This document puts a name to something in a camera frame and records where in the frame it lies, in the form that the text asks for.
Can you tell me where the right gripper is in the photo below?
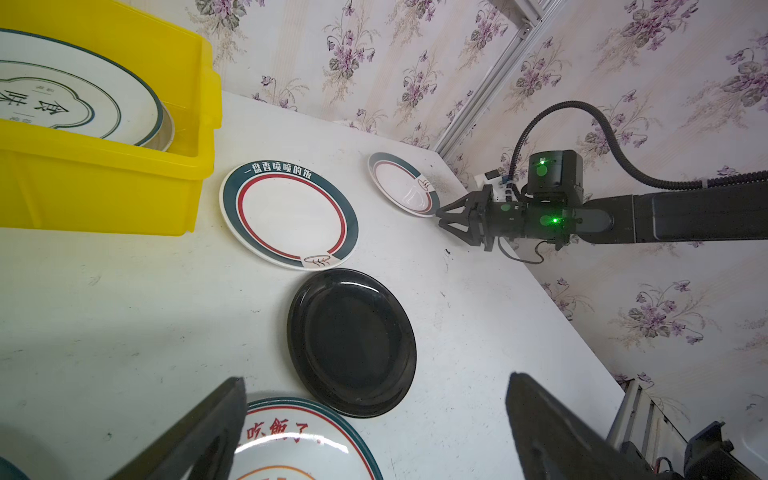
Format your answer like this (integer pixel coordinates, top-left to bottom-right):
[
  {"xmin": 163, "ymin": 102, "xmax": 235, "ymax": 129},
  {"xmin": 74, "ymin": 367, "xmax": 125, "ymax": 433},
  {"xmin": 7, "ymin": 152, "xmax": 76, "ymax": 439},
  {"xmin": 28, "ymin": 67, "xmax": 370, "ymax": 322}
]
[{"xmin": 436, "ymin": 150, "xmax": 584, "ymax": 251}]

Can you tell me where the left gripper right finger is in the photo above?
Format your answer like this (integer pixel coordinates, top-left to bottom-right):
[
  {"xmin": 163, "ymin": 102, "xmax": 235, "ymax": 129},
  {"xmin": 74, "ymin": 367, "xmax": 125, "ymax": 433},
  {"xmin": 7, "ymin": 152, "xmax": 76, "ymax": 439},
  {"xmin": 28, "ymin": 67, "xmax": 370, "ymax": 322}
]
[{"xmin": 506, "ymin": 372, "xmax": 655, "ymax": 480}]

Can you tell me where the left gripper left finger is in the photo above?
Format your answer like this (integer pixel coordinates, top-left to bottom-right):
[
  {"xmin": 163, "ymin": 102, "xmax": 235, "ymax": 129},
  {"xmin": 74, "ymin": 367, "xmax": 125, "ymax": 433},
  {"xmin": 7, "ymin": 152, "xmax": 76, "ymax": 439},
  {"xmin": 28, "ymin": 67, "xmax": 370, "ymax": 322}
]
[{"xmin": 112, "ymin": 377, "xmax": 247, "ymax": 479}]

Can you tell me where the orange sunburst pattern plate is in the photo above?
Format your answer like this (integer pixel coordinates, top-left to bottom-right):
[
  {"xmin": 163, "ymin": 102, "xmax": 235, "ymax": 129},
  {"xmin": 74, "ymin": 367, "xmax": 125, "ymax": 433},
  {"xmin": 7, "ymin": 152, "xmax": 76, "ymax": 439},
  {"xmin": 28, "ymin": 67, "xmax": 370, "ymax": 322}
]
[{"xmin": 229, "ymin": 397, "xmax": 383, "ymax": 479}]

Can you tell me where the small green ringed plate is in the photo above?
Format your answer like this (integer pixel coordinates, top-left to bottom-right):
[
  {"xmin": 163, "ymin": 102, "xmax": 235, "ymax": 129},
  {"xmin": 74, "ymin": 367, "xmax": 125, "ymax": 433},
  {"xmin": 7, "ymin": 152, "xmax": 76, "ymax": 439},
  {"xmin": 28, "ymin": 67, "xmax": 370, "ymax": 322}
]
[{"xmin": 367, "ymin": 152, "xmax": 440, "ymax": 218}]

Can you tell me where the green red ringed plate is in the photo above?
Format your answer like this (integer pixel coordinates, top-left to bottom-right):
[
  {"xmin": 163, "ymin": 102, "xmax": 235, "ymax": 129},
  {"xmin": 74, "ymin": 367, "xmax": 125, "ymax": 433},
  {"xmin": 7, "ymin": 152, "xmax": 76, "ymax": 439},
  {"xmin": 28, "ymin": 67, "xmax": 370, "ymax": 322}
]
[{"xmin": 218, "ymin": 159, "xmax": 360, "ymax": 271}]

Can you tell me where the white plate black quatrefoil outline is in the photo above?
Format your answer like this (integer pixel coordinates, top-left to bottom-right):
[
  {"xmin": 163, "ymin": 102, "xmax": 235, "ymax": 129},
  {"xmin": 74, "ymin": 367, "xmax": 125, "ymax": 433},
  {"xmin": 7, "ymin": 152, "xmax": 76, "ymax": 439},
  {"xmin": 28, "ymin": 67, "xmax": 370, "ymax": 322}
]
[{"xmin": 1, "ymin": 29, "xmax": 164, "ymax": 146}]

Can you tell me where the cream plate black floral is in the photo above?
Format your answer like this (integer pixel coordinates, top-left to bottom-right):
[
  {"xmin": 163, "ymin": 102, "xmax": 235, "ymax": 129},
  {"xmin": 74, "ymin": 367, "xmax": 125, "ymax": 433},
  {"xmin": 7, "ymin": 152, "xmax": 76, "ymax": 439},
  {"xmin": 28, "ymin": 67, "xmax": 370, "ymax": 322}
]
[{"xmin": 142, "ymin": 105, "xmax": 175, "ymax": 152}]

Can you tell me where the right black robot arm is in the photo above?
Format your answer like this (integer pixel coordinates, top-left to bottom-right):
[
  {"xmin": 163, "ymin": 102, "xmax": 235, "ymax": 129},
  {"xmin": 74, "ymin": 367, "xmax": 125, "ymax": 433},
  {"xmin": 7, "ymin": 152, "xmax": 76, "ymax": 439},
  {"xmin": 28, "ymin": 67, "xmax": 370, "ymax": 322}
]
[{"xmin": 436, "ymin": 100, "xmax": 767, "ymax": 251}]

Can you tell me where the yellow plastic bin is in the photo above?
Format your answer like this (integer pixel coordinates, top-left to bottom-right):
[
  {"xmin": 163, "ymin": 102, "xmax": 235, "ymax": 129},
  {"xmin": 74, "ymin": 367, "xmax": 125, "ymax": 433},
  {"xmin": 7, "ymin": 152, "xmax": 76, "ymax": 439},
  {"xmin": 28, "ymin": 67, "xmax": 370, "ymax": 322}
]
[{"xmin": 1, "ymin": 1, "xmax": 222, "ymax": 235}]

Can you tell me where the large green rimmed plate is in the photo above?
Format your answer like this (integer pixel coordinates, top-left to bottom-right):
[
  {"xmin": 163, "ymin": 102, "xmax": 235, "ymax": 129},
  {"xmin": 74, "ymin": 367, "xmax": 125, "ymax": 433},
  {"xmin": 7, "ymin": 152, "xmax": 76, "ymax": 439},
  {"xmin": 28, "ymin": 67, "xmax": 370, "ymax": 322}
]
[{"xmin": 0, "ymin": 458, "xmax": 29, "ymax": 480}]

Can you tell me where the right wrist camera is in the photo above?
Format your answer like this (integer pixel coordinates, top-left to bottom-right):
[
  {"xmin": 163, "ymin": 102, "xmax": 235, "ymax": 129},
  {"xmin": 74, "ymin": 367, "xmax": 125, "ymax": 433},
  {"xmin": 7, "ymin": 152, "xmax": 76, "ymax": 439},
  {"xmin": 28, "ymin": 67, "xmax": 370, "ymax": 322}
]
[{"xmin": 474, "ymin": 170, "xmax": 508, "ymax": 195}]

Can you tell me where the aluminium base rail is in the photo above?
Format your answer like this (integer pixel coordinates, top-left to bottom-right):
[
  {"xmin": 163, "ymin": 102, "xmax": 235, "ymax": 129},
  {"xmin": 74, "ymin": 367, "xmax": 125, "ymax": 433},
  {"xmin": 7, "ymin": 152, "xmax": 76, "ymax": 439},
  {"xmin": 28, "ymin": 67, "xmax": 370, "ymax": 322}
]
[{"xmin": 607, "ymin": 380, "xmax": 687, "ymax": 476}]

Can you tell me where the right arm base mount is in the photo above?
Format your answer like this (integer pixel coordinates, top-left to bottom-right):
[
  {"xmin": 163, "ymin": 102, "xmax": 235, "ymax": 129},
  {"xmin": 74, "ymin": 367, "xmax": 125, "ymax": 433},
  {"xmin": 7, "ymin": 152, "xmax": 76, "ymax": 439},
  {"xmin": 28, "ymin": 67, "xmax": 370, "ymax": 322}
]
[{"xmin": 620, "ymin": 419, "xmax": 763, "ymax": 480}]

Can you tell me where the aluminium frame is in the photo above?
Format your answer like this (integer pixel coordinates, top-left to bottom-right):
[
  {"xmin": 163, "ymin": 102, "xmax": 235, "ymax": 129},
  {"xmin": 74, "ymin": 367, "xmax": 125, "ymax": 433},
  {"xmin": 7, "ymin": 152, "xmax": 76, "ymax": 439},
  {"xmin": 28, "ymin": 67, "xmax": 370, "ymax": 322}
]
[{"xmin": 433, "ymin": 0, "xmax": 567, "ymax": 159}]

